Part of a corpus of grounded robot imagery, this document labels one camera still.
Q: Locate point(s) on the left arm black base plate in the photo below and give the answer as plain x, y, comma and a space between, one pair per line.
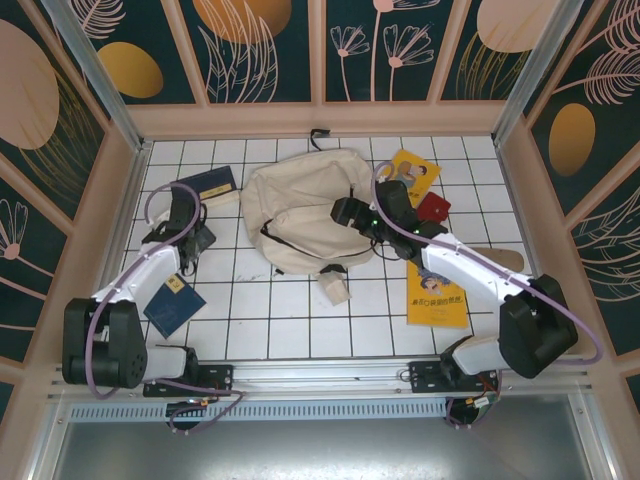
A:
220, 377

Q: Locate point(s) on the thin navy booklet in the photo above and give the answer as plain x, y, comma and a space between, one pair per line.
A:
172, 310

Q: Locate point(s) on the tan pencil case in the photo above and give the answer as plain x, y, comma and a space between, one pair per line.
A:
505, 257

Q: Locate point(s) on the aluminium corner post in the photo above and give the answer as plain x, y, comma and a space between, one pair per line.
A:
535, 75
100, 85

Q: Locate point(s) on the beige canvas backpack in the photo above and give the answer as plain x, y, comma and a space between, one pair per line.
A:
300, 185

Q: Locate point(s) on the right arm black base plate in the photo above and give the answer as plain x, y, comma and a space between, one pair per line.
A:
425, 377

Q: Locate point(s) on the grey metal sheet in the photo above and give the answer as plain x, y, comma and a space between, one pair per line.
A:
320, 450

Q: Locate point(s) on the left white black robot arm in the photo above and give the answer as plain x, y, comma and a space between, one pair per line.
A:
145, 265

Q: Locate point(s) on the small wiring connector board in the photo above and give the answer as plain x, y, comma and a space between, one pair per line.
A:
482, 401
192, 401

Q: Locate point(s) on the aluminium mounting rail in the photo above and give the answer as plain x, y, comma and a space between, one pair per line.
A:
320, 372

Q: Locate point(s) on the yellow book boy and bag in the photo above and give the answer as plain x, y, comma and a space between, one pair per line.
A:
422, 172

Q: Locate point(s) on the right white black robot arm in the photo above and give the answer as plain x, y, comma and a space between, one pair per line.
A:
465, 260

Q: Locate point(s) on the red wallet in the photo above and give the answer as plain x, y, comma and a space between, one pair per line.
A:
435, 207

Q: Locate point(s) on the thick navy notebook gold label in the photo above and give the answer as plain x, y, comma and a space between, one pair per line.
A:
207, 182

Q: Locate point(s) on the yellow book blue-haired figure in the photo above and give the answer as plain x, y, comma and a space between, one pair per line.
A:
435, 305

